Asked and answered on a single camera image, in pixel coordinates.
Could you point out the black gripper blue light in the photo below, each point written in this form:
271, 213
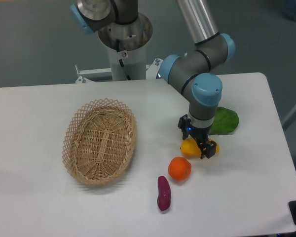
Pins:
200, 134

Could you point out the yellow mango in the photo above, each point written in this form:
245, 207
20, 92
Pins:
190, 149

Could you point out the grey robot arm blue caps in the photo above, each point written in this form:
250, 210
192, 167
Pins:
125, 32

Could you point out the green bok choy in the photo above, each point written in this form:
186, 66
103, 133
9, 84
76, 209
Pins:
225, 122

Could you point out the orange fruit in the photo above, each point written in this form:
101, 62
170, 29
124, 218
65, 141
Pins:
179, 168

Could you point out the purple sweet potato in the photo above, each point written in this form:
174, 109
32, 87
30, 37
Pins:
164, 193

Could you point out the woven wicker basket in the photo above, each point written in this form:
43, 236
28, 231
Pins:
100, 142

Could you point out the white metal base frame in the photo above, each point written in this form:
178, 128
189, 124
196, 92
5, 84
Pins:
104, 74

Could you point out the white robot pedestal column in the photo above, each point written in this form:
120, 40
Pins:
128, 64

